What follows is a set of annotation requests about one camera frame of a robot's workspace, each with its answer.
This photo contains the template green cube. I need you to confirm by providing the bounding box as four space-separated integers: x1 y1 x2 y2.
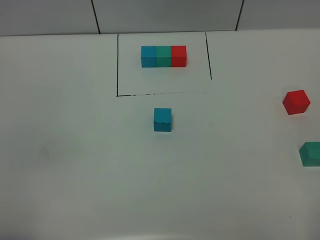
156 46 172 68

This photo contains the template blue cube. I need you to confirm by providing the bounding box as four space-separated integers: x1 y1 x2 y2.
140 46 157 68

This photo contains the template red cube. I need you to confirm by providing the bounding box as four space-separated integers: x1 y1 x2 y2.
171 45 187 67

